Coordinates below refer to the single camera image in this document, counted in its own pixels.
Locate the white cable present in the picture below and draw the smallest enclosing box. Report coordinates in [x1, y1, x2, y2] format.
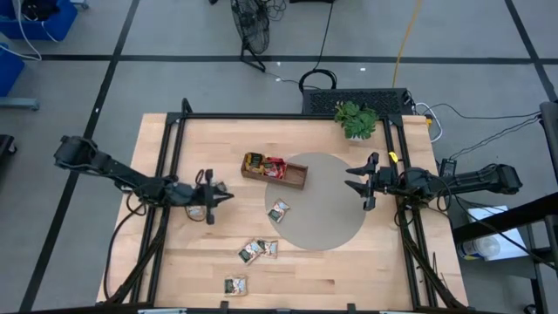
[412, 101, 444, 145]

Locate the black caster base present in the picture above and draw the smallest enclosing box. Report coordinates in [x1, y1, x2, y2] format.
[0, 133, 18, 176]

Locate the wooden compartment tea box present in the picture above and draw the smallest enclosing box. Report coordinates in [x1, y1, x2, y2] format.
[240, 151, 309, 191]

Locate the black perforated computer case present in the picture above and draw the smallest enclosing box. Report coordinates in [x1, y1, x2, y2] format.
[301, 87, 413, 117]

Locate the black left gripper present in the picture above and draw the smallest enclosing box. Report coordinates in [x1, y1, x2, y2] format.
[174, 168, 235, 226]

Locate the black floor fan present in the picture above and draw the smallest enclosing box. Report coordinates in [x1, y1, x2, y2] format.
[229, 0, 272, 73]

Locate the black metal stand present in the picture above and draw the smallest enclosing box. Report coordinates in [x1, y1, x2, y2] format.
[451, 99, 558, 314]

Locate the white cylindrical canister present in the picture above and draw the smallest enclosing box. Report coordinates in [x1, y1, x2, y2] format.
[456, 235, 503, 263]

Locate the blue plastic bin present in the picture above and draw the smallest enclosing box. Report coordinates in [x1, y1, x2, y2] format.
[0, 42, 26, 99]
[0, 0, 79, 42]

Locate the round grey mat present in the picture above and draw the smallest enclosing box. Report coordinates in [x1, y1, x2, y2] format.
[264, 152, 368, 252]

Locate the black hanging cable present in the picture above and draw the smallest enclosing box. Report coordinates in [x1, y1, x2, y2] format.
[297, 0, 339, 94]

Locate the black power adapter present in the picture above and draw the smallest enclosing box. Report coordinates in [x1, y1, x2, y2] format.
[439, 157, 459, 178]

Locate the white cardboard box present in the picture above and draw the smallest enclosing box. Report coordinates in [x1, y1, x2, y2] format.
[466, 204, 530, 262]

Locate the silver aluminium bar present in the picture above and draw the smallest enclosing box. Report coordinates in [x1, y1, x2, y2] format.
[137, 307, 188, 314]

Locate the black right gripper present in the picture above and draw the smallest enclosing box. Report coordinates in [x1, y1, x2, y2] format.
[344, 150, 399, 212]

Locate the green plant in white pot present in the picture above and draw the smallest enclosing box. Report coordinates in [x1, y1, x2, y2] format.
[333, 100, 379, 142]

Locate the yellow hanging cable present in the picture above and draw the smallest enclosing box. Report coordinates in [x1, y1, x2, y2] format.
[391, 0, 424, 90]

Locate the black aluminium table frame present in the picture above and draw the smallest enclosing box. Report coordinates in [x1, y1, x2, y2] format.
[98, 98, 470, 314]

